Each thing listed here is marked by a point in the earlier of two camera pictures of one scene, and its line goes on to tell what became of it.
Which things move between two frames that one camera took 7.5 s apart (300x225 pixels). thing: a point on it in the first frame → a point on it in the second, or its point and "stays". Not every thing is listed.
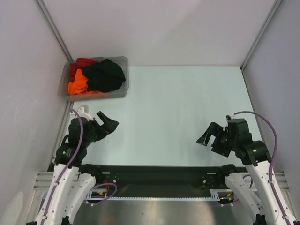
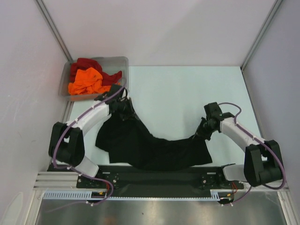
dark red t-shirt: (79, 63) stays
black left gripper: (108, 126) → (131, 113)
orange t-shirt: (79, 86) stays
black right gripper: (218, 142) → (204, 126)
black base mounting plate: (159, 178) stays
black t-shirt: (104, 76) → (128, 142)
